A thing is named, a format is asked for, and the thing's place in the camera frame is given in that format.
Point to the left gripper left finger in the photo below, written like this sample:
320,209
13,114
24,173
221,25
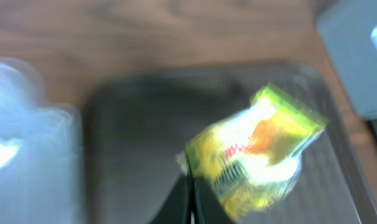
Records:
177,209

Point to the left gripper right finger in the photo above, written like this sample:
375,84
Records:
207,209

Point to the yellow snack wrapper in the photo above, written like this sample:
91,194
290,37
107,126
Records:
252,159

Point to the white tissue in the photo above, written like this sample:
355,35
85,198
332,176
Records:
8,150

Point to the grey dishwasher rack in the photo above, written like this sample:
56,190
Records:
348,30

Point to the brown serving tray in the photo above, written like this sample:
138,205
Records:
135,126

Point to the clear plastic bin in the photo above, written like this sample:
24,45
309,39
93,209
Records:
43,183

